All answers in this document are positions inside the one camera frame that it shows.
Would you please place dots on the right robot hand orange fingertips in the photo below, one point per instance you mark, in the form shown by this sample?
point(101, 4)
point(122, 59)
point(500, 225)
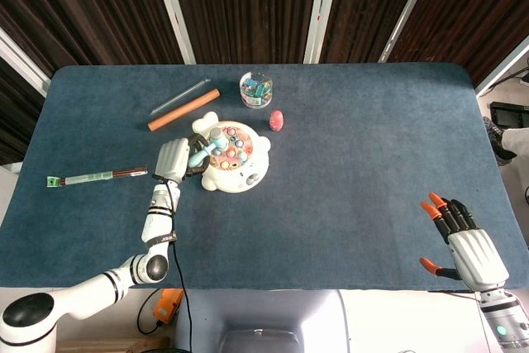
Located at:
point(475, 256)

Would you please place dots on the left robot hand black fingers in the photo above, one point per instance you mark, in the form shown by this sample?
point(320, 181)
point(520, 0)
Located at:
point(171, 160)

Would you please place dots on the teal toy hammer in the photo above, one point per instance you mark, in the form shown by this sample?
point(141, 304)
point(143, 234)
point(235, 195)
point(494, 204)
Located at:
point(217, 140)

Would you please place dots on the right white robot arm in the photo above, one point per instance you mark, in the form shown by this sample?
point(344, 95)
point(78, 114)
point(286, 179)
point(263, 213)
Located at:
point(502, 320)

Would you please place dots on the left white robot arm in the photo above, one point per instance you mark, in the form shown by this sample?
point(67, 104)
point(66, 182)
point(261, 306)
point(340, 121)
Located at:
point(153, 229)

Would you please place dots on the cream bear whack-a-mole toy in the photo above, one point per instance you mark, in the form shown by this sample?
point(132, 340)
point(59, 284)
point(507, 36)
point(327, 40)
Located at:
point(235, 173)

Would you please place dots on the brown wooden rod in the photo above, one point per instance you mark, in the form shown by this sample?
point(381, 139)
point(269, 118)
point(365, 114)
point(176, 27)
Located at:
point(184, 110)

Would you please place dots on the clear glass tube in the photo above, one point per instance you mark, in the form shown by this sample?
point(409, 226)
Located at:
point(179, 97)

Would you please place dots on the wrapped brown chopsticks pack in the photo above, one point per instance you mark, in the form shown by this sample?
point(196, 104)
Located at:
point(87, 178)

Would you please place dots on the clear jar of binder clips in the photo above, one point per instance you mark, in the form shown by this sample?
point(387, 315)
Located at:
point(256, 90)

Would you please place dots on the red nesting doll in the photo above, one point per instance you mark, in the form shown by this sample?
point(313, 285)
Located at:
point(276, 120)

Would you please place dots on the grey sneaker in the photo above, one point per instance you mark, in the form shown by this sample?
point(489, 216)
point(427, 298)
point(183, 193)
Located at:
point(494, 138)

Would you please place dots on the white trouser leg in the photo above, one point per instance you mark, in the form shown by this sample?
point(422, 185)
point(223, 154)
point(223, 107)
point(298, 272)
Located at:
point(518, 140)

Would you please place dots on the orange device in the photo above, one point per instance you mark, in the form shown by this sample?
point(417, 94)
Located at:
point(167, 303)

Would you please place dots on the black box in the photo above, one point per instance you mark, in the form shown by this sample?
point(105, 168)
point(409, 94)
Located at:
point(510, 113)

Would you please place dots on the blue table cloth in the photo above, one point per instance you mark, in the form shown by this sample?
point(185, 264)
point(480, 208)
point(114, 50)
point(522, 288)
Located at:
point(330, 183)

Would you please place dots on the grey robot torso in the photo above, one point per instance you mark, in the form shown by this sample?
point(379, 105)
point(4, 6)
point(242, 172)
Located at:
point(264, 311)

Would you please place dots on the white partition post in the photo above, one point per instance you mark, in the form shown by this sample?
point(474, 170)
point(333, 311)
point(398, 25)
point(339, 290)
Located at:
point(20, 59)
point(171, 10)
point(321, 10)
point(407, 10)
point(502, 65)

